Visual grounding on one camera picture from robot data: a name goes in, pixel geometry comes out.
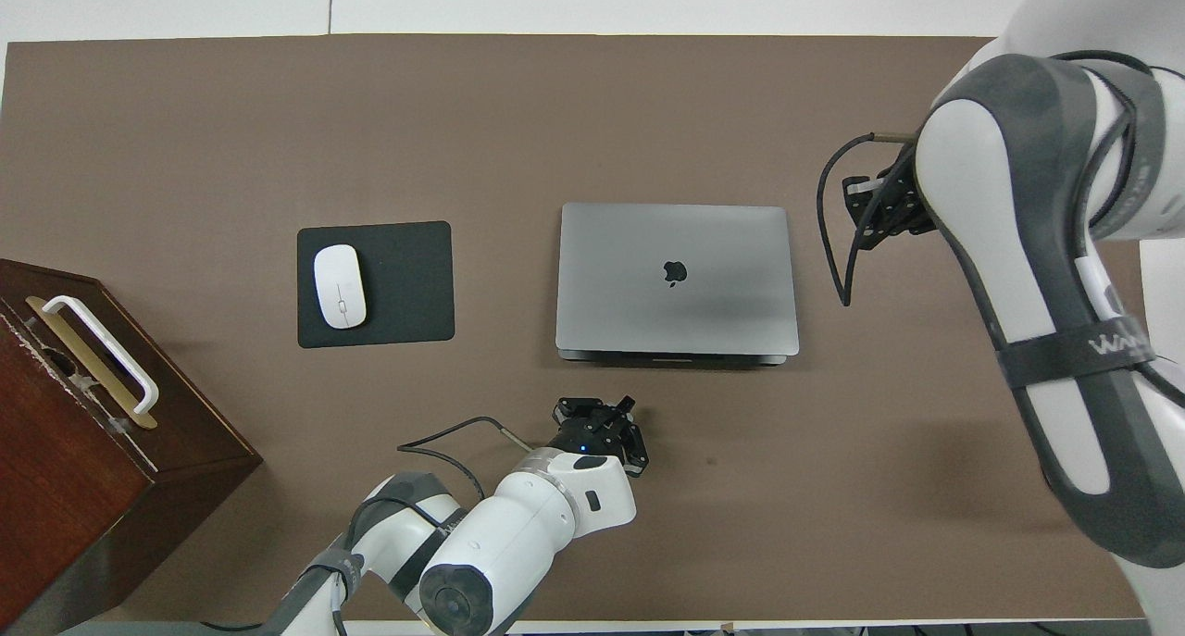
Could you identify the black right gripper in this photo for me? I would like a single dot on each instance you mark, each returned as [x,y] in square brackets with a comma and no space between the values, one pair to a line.
[893,205]

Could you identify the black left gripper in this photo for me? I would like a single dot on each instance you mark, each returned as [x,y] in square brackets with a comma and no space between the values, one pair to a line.
[592,432]

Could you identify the grey apple laptop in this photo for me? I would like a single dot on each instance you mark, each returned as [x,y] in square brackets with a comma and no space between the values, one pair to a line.
[676,284]

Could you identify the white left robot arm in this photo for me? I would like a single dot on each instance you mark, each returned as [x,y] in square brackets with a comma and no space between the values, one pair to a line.
[518,543]

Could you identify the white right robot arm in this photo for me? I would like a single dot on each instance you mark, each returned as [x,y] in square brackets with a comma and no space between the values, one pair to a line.
[1018,293]

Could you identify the black mouse pad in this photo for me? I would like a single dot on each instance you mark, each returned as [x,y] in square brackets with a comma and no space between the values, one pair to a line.
[407,284]

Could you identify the brown table mat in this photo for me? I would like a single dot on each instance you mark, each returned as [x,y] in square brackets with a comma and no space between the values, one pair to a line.
[592,118]

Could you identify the white computer mouse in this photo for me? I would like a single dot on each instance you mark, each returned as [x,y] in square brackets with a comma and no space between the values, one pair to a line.
[340,287]

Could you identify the dark wooden box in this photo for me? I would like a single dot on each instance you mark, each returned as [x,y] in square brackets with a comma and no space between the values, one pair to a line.
[65,488]

